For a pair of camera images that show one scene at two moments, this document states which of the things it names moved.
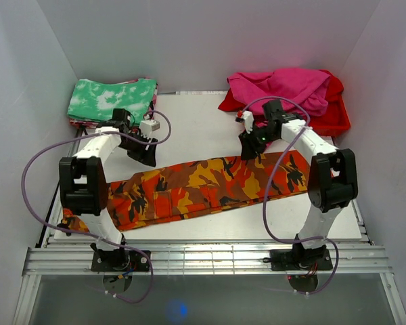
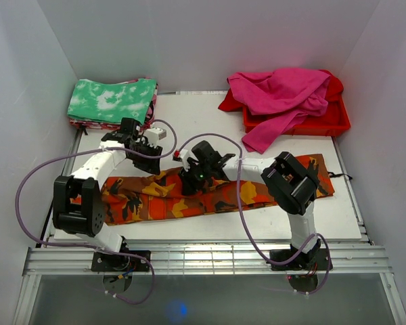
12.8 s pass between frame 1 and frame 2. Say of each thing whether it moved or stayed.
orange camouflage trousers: stayed
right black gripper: moved
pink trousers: stayed
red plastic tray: stayed
